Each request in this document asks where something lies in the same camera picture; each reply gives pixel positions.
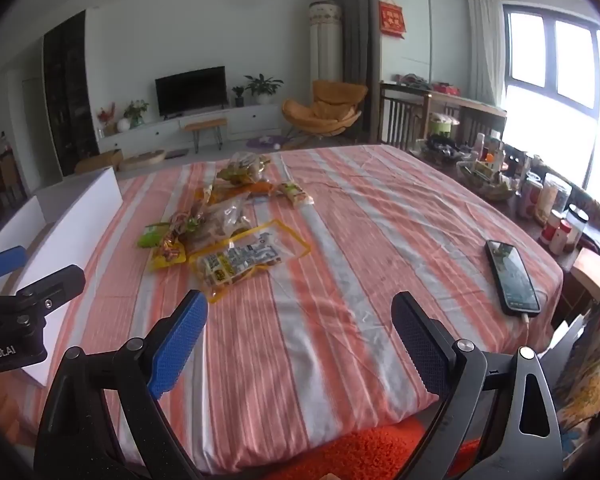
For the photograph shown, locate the black tall cabinet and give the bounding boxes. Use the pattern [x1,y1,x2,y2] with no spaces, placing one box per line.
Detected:
[42,11,99,177]

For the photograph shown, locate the white curtain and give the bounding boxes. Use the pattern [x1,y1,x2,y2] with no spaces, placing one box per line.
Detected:
[468,0,506,106]

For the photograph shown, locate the white standing air conditioner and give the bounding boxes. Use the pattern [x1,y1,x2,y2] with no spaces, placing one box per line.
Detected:
[309,1,343,82]

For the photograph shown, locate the floral cushion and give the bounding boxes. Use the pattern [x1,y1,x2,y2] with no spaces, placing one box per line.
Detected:
[549,199,600,456]

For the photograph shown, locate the green potted plant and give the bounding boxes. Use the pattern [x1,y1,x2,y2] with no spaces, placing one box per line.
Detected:
[245,74,284,105]

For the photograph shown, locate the small snack stick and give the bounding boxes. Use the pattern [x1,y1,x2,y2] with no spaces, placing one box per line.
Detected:
[278,181,314,207]

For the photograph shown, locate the wooden railing shelf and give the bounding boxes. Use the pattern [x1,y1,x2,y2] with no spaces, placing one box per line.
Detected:
[377,82,507,151]

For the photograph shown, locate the red flower arrangement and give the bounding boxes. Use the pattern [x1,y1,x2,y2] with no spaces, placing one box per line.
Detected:
[96,102,116,136]

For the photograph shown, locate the small wooden stool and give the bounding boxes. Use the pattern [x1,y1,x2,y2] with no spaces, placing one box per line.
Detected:
[183,118,228,154]

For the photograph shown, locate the black smartphone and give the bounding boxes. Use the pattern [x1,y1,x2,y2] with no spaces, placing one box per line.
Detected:
[486,240,541,318]

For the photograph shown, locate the purple floor mat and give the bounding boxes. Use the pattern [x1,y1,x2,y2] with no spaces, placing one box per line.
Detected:
[246,136,287,153]

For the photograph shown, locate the wicker basket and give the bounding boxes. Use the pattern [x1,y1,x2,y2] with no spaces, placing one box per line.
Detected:
[455,162,520,202]

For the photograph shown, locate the dark cluttered side table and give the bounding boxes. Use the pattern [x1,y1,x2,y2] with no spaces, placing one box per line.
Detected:
[409,131,600,326]

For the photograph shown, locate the striped orange white tablecloth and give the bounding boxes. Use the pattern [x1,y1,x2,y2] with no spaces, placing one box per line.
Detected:
[21,143,566,475]

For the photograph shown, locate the round cat scratcher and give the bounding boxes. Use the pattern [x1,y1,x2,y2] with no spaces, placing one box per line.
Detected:
[119,150,166,171]

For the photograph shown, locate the red wall hanging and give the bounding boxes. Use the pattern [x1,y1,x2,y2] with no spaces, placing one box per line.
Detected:
[378,0,406,39]

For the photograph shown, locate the small dark potted plant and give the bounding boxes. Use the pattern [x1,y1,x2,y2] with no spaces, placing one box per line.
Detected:
[232,86,245,107]

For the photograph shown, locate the white tv cabinet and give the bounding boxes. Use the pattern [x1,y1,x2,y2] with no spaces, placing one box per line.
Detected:
[97,104,282,157]

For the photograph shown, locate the orange snack bag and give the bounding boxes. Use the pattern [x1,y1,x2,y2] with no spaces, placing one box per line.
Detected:
[194,180,276,205]

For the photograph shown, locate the dark grey curtain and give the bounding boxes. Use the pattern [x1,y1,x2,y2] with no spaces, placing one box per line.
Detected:
[332,0,381,143]

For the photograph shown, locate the clear bag round balls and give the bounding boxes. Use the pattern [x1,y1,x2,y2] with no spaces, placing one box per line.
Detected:
[216,152,271,185]

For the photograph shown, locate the white phone cable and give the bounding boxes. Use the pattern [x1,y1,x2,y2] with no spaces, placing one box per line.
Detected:
[519,288,552,331]

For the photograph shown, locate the yellow clear snack bag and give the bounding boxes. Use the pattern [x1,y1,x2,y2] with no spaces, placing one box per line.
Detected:
[188,220,311,304]

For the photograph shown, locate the small green snack packet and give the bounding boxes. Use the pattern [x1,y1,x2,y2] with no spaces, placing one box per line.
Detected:
[136,222,171,248]

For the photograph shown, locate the brown cardboard box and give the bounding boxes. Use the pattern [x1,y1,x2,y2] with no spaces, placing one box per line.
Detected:
[74,150,123,174]

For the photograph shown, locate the yellow chicken feet snack packet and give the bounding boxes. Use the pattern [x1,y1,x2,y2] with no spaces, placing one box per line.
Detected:
[149,236,187,271]

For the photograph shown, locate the black flat television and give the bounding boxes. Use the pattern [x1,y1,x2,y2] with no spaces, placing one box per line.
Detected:
[155,66,228,117]

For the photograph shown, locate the orange red rug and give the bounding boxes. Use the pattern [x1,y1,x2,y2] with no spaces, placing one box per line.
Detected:
[258,416,481,480]

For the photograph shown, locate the orange lounge chair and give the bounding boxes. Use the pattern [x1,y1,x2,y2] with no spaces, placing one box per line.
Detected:
[282,79,368,142]

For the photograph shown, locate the flower plant white vase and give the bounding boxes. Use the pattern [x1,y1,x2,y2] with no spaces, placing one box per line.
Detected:
[117,100,149,132]

